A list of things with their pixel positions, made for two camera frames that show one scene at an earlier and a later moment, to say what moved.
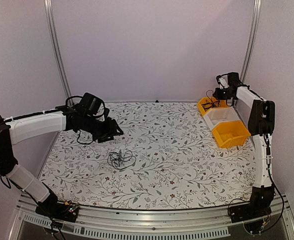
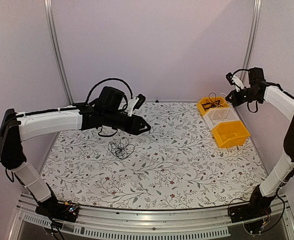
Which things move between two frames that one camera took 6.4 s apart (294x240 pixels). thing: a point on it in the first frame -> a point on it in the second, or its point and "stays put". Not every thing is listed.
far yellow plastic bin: x=205 y=103 stays put
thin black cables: x=120 y=161 -> x=122 y=149
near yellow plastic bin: x=231 y=134 stays put
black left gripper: x=109 y=131 -> x=138 y=121
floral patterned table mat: x=165 y=158 stays put
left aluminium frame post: x=49 y=8 stays put
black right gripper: x=218 y=95 -> x=235 y=101
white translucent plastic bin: x=215 y=115 stays put
